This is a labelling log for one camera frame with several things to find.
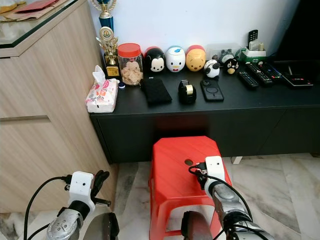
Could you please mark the blue gold trophy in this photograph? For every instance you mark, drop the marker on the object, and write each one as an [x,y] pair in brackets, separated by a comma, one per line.
[105,11]

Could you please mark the white duck plush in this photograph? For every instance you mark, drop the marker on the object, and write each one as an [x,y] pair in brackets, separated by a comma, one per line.
[175,59]

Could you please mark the red envelope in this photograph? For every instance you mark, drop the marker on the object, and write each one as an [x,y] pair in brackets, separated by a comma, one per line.
[44,5]

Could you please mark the black fabric pouch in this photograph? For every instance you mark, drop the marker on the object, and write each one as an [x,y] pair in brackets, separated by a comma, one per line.
[156,91]

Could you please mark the black smartphone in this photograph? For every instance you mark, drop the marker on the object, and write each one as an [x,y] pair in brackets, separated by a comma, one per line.
[211,90]

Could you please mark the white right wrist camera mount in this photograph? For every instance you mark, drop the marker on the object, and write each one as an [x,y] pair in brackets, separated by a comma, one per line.
[215,172]

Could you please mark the pink white tissue pack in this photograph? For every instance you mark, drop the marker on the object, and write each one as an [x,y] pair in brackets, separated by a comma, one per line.
[101,96]

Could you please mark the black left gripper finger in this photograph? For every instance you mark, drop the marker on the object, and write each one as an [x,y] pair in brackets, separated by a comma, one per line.
[101,178]

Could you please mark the flat black set-top box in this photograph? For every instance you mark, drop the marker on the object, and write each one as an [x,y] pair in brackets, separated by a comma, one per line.
[297,80]

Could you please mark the small panda figure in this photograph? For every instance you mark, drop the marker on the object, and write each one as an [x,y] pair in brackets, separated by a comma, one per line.
[212,69]

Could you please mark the yellow bear plush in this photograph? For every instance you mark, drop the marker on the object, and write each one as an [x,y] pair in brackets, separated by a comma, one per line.
[196,58]

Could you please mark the red lidded snack jar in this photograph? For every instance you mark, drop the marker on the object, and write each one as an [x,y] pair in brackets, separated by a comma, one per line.
[130,68]

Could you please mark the red plastic stool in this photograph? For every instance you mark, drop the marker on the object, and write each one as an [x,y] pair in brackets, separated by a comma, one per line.
[175,192]

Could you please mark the dark robot right leg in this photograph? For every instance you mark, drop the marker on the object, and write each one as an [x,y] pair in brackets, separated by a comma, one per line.
[197,227]

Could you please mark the dark robot left leg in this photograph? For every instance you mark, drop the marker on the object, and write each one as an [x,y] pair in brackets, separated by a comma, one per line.
[102,229]

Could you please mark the black remote control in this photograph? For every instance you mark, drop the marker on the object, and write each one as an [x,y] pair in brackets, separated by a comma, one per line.
[248,79]
[273,72]
[260,74]

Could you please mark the dark robot leg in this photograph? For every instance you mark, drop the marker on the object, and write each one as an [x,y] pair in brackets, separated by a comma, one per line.
[102,229]
[197,227]

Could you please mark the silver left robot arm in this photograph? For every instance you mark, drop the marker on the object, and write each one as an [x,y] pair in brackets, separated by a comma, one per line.
[62,227]

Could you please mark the small gold trophy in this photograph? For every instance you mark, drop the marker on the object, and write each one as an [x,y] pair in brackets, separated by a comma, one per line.
[109,48]

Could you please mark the black keypad handset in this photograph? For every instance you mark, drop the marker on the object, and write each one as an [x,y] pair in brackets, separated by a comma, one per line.
[253,35]

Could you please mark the long black tv console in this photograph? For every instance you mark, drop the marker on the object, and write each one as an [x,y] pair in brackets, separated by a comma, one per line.
[230,127]

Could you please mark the black television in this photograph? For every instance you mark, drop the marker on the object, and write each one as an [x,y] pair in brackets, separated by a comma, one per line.
[302,30]

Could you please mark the green white holder box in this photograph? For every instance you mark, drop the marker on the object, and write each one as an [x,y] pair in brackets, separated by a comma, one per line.
[252,53]

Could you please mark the black tape dispenser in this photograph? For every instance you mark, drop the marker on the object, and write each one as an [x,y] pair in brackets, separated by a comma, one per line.
[187,92]

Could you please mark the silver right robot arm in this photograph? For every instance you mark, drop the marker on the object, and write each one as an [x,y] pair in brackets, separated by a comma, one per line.
[225,200]

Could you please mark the small grey creature figure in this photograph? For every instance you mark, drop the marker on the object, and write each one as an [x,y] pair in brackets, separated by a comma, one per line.
[226,55]

